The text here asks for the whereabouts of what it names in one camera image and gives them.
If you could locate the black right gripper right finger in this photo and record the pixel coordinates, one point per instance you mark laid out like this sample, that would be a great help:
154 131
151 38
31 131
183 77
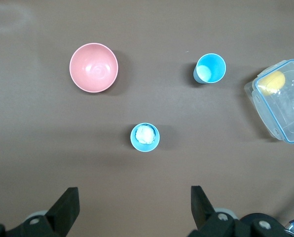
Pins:
203 214

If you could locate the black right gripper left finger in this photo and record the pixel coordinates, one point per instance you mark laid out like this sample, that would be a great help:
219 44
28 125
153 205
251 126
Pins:
63 212

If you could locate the blue cup holding white paper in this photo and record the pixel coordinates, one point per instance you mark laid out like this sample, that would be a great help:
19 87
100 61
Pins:
137 145

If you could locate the crumpled white paper ball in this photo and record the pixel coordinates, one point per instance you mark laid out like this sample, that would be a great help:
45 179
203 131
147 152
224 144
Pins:
145 134

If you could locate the clear container with blue rim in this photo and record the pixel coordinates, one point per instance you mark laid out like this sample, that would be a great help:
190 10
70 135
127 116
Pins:
285 111

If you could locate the empty blue cup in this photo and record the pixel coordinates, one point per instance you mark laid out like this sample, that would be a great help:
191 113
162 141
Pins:
211 67

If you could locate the pink bowl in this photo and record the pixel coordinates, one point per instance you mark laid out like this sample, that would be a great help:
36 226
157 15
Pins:
94 67

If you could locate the yellow round food piece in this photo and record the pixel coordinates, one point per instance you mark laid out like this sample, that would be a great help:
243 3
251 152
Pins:
272 82

